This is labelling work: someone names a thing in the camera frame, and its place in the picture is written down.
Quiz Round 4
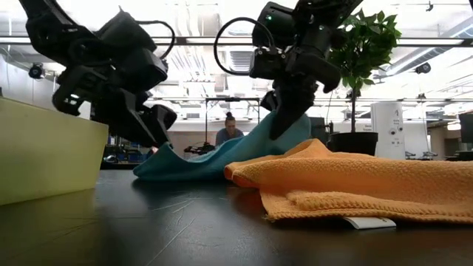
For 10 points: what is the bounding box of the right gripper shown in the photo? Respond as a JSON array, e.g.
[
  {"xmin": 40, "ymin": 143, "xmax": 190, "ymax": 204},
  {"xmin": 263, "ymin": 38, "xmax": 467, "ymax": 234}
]
[{"xmin": 259, "ymin": 24, "xmax": 344, "ymax": 141}]

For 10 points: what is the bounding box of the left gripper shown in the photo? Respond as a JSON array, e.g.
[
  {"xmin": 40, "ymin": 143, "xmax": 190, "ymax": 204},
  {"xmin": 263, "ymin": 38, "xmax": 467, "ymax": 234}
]
[{"xmin": 51, "ymin": 46, "xmax": 172, "ymax": 149}]

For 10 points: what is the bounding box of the yellow microfiber towel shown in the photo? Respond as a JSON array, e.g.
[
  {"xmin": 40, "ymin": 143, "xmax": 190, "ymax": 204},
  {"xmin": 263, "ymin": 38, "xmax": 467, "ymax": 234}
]
[{"xmin": 224, "ymin": 138, "xmax": 473, "ymax": 231}]

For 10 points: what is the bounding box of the teal microfiber towel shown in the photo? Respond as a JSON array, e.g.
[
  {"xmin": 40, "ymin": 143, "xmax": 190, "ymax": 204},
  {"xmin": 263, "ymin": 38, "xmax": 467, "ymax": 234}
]
[{"xmin": 132, "ymin": 110, "xmax": 313, "ymax": 183}]

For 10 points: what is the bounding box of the blue storage bins shelf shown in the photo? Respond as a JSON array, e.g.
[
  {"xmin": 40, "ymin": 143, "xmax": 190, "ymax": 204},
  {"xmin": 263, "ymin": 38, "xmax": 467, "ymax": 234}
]
[{"xmin": 104, "ymin": 134, "xmax": 158, "ymax": 164}]

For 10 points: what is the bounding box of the black computer monitor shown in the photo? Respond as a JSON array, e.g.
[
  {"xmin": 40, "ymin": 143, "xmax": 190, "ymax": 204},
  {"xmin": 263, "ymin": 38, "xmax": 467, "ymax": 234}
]
[
  {"xmin": 457, "ymin": 112, "xmax": 473, "ymax": 144},
  {"xmin": 309, "ymin": 117, "xmax": 333, "ymax": 146}
]

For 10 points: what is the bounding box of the person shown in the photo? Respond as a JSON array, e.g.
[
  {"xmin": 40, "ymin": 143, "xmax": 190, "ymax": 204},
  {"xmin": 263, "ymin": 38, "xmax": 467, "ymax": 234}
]
[{"xmin": 215, "ymin": 112, "xmax": 245, "ymax": 147}]

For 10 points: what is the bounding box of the black plant pot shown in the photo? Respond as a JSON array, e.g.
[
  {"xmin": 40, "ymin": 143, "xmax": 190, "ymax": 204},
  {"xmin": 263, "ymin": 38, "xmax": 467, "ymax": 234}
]
[{"xmin": 327, "ymin": 131, "xmax": 380, "ymax": 157}]

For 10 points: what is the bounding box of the green plastic bin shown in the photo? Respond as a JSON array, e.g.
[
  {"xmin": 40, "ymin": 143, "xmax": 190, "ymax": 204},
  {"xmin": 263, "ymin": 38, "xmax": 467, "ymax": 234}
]
[{"xmin": 0, "ymin": 96, "xmax": 109, "ymax": 207}]

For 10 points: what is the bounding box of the green leafy plant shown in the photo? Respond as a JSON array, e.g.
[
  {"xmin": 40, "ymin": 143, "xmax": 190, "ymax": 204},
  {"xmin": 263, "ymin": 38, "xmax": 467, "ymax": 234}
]
[{"xmin": 327, "ymin": 7, "xmax": 403, "ymax": 134}]

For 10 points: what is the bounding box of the white cylindrical appliance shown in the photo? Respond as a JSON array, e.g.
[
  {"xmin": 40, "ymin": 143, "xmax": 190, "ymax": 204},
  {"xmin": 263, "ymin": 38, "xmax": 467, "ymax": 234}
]
[{"xmin": 370, "ymin": 101, "xmax": 406, "ymax": 160}]

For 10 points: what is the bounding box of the long overhead light bar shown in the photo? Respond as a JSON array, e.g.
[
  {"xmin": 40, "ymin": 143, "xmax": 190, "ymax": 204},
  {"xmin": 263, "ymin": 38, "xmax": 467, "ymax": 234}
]
[{"xmin": 0, "ymin": 35, "xmax": 473, "ymax": 48}]

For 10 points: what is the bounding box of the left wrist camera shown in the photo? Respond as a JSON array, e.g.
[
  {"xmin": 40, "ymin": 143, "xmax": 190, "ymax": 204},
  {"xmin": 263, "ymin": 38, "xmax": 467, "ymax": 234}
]
[{"xmin": 146, "ymin": 103, "xmax": 179, "ymax": 131}]

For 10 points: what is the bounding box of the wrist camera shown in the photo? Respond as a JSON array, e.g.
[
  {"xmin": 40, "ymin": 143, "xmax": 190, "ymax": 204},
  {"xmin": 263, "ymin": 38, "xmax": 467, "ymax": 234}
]
[
  {"xmin": 146, "ymin": 103, "xmax": 179, "ymax": 131},
  {"xmin": 249, "ymin": 47, "xmax": 289, "ymax": 81}
]

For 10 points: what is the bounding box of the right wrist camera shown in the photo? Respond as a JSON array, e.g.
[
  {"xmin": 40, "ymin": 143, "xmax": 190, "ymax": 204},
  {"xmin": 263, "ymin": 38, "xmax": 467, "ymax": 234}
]
[{"xmin": 249, "ymin": 47, "xmax": 289, "ymax": 81}]

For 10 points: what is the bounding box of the black aluminium table frame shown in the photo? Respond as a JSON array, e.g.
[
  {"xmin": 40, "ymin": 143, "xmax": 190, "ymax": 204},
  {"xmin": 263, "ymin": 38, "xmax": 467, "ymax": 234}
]
[{"xmin": 99, "ymin": 162, "xmax": 143, "ymax": 171}]

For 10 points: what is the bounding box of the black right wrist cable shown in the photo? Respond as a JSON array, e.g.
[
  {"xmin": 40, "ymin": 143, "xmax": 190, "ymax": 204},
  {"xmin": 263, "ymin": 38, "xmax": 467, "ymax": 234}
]
[{"xmin": 213, "ymin": 16, "xmax": 276, "ymax": 77}]

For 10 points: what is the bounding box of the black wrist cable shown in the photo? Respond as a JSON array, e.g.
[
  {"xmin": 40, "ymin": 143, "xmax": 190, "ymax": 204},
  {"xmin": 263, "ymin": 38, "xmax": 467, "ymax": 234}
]
[
  {"xmin": 213, "ymin": 16, "xmax": 276, "ymax": 77},
  {"xmin": 135, "ymin": 19, "xmax": 177, "ymax": 61}
]

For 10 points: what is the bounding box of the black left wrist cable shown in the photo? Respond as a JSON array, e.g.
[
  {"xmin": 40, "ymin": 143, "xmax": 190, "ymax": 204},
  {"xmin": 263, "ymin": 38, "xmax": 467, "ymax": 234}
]
[{"xmin": 135, "ymin": 19, "xmax": 177, "ymax": 61}]

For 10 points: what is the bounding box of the black ceiling camera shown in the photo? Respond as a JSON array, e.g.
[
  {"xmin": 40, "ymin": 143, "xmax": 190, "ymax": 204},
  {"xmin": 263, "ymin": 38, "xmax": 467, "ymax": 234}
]
[
  {"xmin": 28, "ymin": 62, "xmax": 46, "ymax": 80},
  {"xmin": 414, "ymin": 61, "xmax": 432, "ymax": 75}
]

